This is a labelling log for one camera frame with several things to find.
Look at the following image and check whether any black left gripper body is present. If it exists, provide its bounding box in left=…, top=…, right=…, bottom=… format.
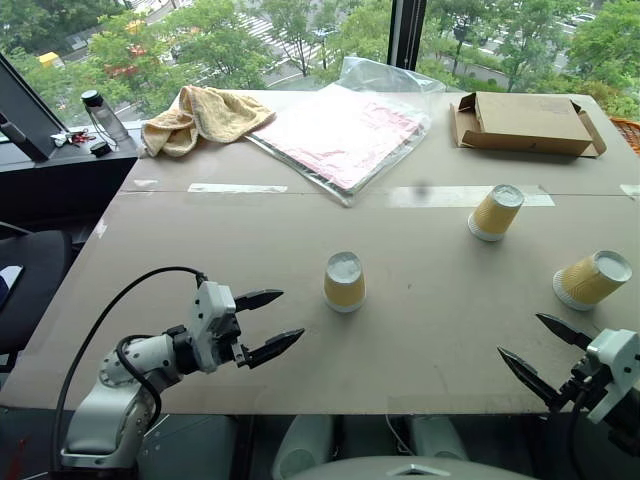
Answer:
left=219, top=294, right=252, bottom=370

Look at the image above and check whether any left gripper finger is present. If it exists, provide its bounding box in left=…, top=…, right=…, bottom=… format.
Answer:
left=234, top=288, right=285, bottom=314
left=247, top=327, right=306, bottom=370

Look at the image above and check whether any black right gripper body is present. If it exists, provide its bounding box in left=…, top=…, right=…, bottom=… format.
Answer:
left=558, top=357, right=609, bottom=411

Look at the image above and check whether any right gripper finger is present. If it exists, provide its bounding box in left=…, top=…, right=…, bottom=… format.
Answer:
left=496, top=345, right=565, bottom=413
left=535, top=312, right=594, bottom=350

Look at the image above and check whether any yellow ribbed paper cup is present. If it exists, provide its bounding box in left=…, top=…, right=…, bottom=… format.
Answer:
left=551, top=249, right=634, bottom=313
left=467, top=183, right=526, bottom=243
left=323, top=250, right=367, bottom=315

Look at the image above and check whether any white rounded robot leg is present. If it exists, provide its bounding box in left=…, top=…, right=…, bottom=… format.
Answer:
left=408, top=414, right=470, bottom=462
left=271, top=414, right=335, bottom=480

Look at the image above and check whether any short clear tape strip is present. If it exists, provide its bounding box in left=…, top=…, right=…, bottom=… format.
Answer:
left=186, top=182, right=290, bottom=195

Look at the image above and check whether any grey robot torso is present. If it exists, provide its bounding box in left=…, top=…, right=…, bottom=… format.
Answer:
left=298, top=455, right=537, bottom=480

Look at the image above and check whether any clear bag with pink sheets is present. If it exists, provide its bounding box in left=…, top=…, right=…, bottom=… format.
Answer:
left=246, top=55, right=447, bottom=208

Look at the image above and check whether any pale yellow towel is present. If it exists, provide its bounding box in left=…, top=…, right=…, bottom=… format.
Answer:
left=140, top=85, right=278, bottom=159

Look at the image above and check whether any brown wicker basket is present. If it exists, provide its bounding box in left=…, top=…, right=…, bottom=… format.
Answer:
left=609, top=115, right=640, bottom=152

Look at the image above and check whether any flat brown cardboard box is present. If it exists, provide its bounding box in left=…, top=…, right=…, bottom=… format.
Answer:
left=448, top=90, right=608, bottom=159

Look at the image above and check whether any black office chair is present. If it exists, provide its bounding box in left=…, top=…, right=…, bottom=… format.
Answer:
left=0, top=221, right=75, bottom=372

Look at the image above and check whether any black side desk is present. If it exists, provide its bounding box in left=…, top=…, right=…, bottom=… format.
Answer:
left=0, top=127, right=140, bottom=232

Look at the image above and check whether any clear bottle with black cap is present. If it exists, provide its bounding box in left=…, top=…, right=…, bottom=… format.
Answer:
left=80, top=89, right=133, bottom=148

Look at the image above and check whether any red and white key bundle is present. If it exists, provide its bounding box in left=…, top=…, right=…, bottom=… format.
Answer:
left=49, top=128, right=99, bottom=149

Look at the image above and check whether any black monitor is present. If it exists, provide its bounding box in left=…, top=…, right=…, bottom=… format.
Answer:
left=0, top=51, right=70, bottom=163

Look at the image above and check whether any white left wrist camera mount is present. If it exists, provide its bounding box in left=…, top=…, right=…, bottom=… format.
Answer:
left=189, top=280, right=240, bottom=374

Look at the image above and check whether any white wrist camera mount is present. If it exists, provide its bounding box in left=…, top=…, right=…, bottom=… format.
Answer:
left=584, top=328, right=640, bottom=426
left=189, top=280, right=240, bottom=374

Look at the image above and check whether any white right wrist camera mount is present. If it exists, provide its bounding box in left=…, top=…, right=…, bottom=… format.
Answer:
left=584, top=328, right=640, bottom=426

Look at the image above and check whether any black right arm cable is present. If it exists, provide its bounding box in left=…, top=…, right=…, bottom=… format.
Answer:
left=568, top=392, right=590, bottom=480

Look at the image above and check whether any thin white cable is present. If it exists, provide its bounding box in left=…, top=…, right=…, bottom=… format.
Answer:
left=384, top=414, right=417, bottom=457

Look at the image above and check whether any dark window frame post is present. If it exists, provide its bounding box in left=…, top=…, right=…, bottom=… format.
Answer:
left=386, top=0, right=427, bottom=72

